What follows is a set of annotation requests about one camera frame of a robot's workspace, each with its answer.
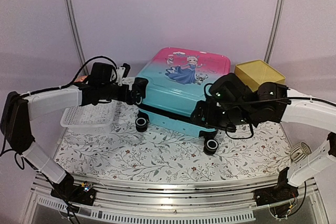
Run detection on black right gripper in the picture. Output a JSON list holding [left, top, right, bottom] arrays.
[[191, 99, 254, 132]]

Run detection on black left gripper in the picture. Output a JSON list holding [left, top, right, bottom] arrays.
[[99, 82, 143, 102]]

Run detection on pink and teal kids suitcase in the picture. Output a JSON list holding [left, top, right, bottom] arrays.
[[134, 47, 230, 155]]

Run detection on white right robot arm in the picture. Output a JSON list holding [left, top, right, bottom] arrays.
[[191, 73, 335, 206]]

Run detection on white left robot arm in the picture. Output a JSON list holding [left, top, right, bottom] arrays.
[[1, 56, 148, 206]]

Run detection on white perforated plastic basket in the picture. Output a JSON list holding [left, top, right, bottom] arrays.
[[60, 102, 116, 135]]

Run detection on yellow top drawer box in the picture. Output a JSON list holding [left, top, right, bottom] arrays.
[[234, 59, 286, 91]]

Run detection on orange patterned small dish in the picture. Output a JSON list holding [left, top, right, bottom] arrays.
[[75, 76, 88, 83]]

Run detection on floral patterned table mat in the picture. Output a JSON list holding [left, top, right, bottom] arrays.
[[55, 102, 291, 183]]

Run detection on aluminium front rail frame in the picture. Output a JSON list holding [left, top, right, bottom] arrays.
[[22, 175, 330, 223]]

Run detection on left wall aluminium post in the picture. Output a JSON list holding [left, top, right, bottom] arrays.
[[64, 0, 86, 66]]

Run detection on wall aluminium post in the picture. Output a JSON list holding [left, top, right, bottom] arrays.
[[64, 0, 86, 66], [264, 0, 285, 64]]

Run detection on right wall aluminium post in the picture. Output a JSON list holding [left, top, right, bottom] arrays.
[[264, 0, 285, 64]]

